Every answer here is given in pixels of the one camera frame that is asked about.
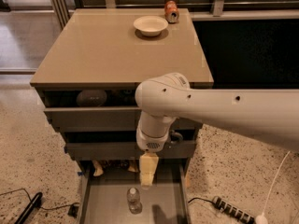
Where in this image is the bottom grey drawer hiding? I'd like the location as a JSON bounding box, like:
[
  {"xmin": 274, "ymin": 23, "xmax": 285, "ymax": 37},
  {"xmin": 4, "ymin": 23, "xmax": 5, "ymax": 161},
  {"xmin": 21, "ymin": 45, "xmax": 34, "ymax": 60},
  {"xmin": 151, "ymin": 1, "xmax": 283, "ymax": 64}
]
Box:
[{"xmin": 77, "ymin": 163, "xmax": 192, "ymax": 224}]

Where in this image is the white bowl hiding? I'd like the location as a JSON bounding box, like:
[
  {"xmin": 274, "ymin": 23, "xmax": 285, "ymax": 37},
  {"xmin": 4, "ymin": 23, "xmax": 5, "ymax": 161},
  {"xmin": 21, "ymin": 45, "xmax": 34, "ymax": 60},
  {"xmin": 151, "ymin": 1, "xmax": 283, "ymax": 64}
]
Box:
[{"xmin": 134, "ymin": 16, "xmax": 168, "ymax": 37}]

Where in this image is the grey drawer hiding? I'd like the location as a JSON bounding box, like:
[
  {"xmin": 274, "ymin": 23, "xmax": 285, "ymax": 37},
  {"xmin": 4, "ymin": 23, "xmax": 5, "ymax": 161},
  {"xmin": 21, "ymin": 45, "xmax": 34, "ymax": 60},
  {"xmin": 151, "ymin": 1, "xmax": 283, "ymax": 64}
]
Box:
[
  {"xmin": 43, "ymin": 105, "xmax": 204, "ymax": 133},
  {"xmin": 64, "ymin": 141, "xmax": 196, "ymax": 161},
  {"xmin": 77, "ymin": 163, "xmax": 192, "ymax": 224}
]

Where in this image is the white cable with plug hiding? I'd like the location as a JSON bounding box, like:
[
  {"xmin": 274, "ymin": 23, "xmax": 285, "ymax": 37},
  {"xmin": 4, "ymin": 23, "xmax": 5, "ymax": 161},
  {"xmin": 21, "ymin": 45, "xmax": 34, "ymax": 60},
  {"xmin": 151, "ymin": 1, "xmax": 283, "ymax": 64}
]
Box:
[{"xmin": 255, "ymin": 150, "xmax": 292, "ymax": 224}]

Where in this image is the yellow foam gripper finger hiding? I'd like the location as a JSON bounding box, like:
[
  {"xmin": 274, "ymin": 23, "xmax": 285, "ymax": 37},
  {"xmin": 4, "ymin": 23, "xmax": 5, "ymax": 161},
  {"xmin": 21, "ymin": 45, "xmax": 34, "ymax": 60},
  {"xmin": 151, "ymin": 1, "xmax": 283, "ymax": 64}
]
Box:
[{"xmin": 139, "ymin": 152, "xmax": 159, "ymax": 189}]

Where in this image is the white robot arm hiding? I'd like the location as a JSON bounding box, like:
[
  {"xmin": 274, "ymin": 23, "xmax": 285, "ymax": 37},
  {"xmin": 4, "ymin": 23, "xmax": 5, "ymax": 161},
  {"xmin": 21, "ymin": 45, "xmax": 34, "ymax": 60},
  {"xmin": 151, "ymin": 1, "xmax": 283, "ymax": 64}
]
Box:
[{"xmin": 135, "ymin": 73, "xmax": 299, "ymax": 187}]

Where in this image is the snack bag in drawer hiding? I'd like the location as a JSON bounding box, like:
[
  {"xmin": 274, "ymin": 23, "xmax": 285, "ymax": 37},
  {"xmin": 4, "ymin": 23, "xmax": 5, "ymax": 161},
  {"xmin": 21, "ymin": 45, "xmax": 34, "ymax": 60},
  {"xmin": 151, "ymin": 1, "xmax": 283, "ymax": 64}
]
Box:
[{"xmin": 93, "ymin": 160, "xmax": 139, "ymax": 176}]

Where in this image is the top grey drawer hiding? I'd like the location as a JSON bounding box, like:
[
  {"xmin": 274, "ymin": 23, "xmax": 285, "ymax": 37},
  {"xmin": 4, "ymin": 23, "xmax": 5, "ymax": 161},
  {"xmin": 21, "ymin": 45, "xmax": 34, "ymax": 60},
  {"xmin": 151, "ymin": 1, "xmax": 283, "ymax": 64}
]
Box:
[{"xmin": 43, "ymin": 105, "xmax": 204, "ymax": 133}]

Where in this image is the orange soda can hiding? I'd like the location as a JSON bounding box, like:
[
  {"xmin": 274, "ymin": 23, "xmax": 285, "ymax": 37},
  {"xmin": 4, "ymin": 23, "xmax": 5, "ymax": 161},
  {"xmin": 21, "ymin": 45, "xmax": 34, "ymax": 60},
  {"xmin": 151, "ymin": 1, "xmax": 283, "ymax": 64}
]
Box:
[{"xmin": 164, "ymin": 1, "xmax": 179, "ymax": 23}]

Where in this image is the black power strip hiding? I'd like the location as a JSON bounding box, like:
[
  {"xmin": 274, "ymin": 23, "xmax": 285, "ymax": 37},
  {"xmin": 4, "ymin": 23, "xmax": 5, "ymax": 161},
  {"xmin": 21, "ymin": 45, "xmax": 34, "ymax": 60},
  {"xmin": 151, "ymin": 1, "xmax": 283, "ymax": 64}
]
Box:
[{"xmin": 212, "ymin": 196, "xmax": 255, "ymax": 224}]

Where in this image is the thin black cable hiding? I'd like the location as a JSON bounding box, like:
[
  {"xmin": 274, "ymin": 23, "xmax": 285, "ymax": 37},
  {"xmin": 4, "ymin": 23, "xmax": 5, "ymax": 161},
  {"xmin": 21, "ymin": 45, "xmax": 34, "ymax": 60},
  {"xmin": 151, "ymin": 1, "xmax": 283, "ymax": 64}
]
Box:
[{"xmin": 0, "ymin": 188, "xmax": 80, "ymax": 218}]

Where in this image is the clear plastic water bottle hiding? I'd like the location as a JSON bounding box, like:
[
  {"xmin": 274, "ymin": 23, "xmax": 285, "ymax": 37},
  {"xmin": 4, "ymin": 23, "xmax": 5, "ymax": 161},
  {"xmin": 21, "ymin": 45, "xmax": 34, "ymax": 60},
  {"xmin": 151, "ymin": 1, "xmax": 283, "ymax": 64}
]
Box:
[{"xmin": 127, "ymin": 188, "xmax": 142, "ymax": 214}]

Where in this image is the dark round object in drawer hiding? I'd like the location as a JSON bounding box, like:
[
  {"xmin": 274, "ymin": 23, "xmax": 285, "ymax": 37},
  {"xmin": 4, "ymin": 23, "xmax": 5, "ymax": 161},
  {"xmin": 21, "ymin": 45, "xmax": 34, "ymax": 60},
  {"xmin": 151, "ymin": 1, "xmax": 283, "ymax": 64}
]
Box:
[{"xmin": 76, "ymin": 90, "xmax": 107, "ymax": 106}]

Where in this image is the middle grey drawer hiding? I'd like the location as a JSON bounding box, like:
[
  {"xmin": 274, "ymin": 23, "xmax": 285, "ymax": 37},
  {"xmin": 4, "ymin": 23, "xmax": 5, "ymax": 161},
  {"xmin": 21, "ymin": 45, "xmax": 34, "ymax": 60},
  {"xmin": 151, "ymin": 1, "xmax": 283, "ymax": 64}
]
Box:
[{"xmin": 64, "ymin": 141, "xmax": 196, "ymax": 161}]

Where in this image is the black bar on floor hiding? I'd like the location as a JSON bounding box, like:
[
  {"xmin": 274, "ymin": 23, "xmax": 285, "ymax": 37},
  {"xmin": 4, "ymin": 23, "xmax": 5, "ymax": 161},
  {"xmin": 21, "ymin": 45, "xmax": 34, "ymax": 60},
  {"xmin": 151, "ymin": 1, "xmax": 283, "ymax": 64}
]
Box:
[{"xmin": 14, "ymin": 192, "xmax": 43, "ymax": 224}]

